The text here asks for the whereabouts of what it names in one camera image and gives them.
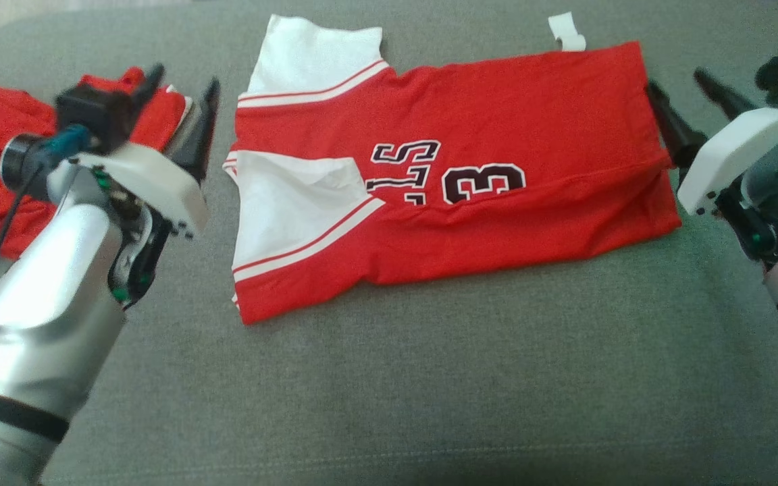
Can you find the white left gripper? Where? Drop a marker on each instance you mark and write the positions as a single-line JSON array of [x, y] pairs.
[[152, 182]]

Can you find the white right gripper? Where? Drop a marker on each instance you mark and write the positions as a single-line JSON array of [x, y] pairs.
[[727, 152]]

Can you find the red white basketball jersey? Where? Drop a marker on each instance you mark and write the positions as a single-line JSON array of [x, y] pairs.
[[497, 223]]

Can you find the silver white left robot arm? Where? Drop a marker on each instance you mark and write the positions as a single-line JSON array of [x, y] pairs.
[[44, 304]]

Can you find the grey sofa seat cushion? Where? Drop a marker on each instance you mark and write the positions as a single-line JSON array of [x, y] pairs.
[[396, 378]]

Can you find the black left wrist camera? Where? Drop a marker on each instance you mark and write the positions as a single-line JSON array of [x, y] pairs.
[[92, 115]]

